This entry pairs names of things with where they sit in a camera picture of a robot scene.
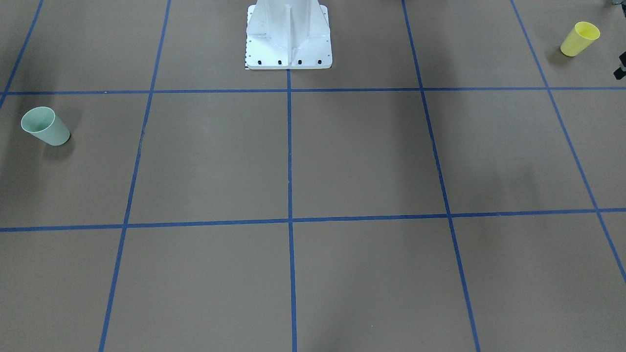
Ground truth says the brown paper table cover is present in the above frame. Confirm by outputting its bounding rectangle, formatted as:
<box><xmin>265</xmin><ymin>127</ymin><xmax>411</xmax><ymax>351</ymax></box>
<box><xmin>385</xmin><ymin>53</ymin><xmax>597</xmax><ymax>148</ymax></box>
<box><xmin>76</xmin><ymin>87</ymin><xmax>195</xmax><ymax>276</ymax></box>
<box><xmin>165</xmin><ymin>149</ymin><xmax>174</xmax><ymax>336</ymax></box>
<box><xmin>1</xmin><ymin>0</ymin><xmax>625</xmax><ymax>352</ymax></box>

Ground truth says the yellow plastic cup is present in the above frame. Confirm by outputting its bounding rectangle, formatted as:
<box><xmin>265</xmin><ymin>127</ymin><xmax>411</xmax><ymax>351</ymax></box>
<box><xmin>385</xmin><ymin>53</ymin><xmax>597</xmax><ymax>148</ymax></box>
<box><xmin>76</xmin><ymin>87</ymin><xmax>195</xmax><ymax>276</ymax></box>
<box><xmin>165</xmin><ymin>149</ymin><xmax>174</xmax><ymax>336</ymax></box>
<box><xmin>559</xmin><ymin>22</ymin><xmax>601</xmax><ymax>57</ymax></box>

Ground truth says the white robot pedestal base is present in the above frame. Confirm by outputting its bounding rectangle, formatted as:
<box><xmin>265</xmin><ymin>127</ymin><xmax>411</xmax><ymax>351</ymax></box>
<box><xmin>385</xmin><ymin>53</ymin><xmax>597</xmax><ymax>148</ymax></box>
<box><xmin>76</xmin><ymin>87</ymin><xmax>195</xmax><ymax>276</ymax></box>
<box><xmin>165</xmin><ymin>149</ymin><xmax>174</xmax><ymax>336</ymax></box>
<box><xmin>245</xmin><ymin>0</ymin><xmax>333</xmax><ymax>70</ymax></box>

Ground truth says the green plastic cup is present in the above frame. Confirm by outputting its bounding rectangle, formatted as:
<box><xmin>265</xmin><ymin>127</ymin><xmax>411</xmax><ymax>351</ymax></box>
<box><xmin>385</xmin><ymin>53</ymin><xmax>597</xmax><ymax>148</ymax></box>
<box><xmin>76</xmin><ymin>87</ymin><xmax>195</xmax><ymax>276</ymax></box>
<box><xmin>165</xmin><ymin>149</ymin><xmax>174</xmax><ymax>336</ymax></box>
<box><xmin>21</xmin><ymin>107</ymin><xmax>71</xmax><ymax>146</ymax></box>

